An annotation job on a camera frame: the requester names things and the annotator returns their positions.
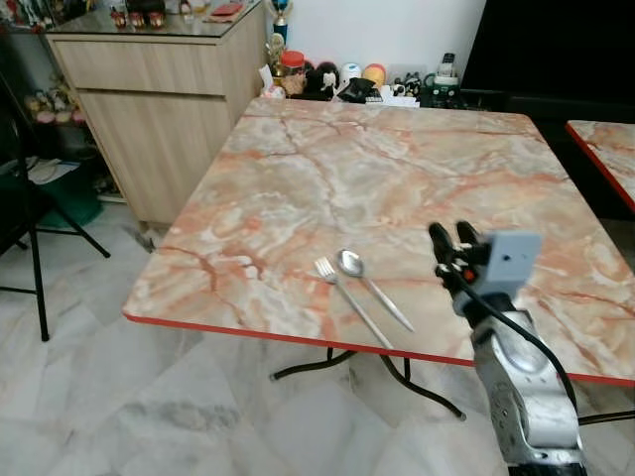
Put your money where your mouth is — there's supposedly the silver metal spoon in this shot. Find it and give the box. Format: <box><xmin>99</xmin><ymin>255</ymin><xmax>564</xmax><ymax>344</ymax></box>
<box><xmin>336</xmin><ymin>249</ymin><xmax>416</xmax><ymax>333</ymax></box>

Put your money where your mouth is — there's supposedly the silver metal fork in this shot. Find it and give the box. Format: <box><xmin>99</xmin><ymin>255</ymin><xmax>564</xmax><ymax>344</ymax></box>
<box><xmin>315</xmin><ymin>258</ymin><xmax>394</xmax><ymax>351</ymax></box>

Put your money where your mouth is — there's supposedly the orange round ball toy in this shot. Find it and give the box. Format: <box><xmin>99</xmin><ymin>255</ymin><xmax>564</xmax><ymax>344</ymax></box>
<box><xmin>362</xmin><ymin>62</ymin><xmax>388</xmax><ymax>88</ymax></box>

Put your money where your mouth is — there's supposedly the black television screen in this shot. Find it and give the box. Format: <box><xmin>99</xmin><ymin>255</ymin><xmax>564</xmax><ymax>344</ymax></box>
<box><xmin>460</xmin><ymin>0</ymin><xmax>635</xmax><ymax>101</ymax></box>

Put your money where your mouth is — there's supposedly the red lid snack jar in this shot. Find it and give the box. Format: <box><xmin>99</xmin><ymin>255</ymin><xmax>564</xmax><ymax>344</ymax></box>
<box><xmin>278</xmin><ymin>49</ymin><xmax>308</xmax><ymax>98</ymax></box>

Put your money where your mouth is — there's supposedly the gold and blue trophy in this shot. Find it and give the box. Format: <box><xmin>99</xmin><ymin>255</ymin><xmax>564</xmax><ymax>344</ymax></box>
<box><xmin>267</xmin><ymin>0</ymin><xmax>293</xmax><ymax>47</ymax></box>

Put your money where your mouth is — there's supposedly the light wooden cabinet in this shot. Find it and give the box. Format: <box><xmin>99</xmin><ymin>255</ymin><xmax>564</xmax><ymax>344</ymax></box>
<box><xmin>46</xmin><ymin>0</ymin><xmax>268</xmax><ymax>228</ymax></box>

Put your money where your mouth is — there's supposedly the flat red box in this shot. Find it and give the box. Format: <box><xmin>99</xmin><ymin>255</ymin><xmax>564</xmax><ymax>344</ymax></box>
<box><xmin>209</xmin><ymin>2</ymin><xmax>245</xmax><ymax>20</ymax></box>

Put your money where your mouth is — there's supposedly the green bin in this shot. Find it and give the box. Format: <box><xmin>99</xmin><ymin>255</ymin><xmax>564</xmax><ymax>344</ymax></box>
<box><xmin>40</xmin><ymin>164</ymin><xmax>106</xmax><ymax>228</ymax></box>

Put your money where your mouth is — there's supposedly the black folding chair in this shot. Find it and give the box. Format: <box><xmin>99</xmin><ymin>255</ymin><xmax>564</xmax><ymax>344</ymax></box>
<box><xmin>0</xmin><ymin>59</ymin><xmax>113</xmax><ymax>344</ymax></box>

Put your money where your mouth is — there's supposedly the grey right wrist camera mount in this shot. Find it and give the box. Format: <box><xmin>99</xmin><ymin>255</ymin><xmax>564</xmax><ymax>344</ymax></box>
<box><xmin>482</xmin><ymin>230</ymin><xmax>544</xmax><ymax>299</ymax></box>

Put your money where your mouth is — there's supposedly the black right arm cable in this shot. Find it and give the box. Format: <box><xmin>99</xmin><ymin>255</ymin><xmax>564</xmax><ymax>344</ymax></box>
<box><xmin>458</xmin><ymin>273</ymin><xmax>579</xmax><ymax>410</ymax></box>

